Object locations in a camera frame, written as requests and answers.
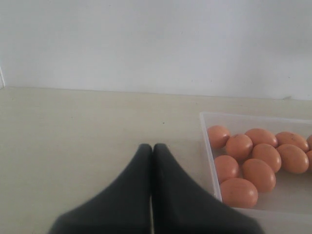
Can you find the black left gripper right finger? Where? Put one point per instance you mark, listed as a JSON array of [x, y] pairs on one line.
[[181, 206]]

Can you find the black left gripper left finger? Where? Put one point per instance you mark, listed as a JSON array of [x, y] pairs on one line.
[[121, 208]]

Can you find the brown egg front left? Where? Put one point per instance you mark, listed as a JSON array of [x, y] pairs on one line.
[[239, 193]]

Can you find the brown egg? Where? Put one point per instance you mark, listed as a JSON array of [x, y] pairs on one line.
[[293, 159], [309, 141], [218, 136], [239, 193], [268, 154], [293, 139], [309, 155], [262, 136], [260, 174], [226, 168]]

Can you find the brown egg left side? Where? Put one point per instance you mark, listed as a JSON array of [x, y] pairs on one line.
[[226, 168]]

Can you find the brown egg back left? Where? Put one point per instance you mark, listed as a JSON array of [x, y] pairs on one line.
[[218, 136]]

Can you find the brown egg second row left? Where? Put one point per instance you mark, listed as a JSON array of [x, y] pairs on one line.
[[239, 146]]

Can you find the brown egg middle left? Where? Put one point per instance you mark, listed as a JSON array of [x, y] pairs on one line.
[[268, 154]]

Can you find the brown egg middle centre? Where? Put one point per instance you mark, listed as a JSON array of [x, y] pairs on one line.
[[293, 159]]

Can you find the brown egg middle right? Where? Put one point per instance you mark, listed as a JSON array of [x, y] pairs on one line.
[[309, 155]]

